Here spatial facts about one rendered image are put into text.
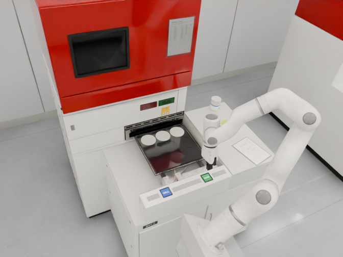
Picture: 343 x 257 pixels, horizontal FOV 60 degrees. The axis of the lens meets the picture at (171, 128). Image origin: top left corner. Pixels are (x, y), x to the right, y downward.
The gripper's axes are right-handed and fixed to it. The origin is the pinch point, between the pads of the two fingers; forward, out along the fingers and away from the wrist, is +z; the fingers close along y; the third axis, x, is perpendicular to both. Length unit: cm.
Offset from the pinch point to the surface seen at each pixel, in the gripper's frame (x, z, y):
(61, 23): -57, -77, -39
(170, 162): -11.1, 11.3, -26.5
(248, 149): 36.8, 7.7, -10.2
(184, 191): -16.5, 10.9, 0.5
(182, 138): 5.8, 8.1, -41.9
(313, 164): 167, 98, -49
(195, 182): -7.4, 10.7, -2.2
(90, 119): -50, -16, -57
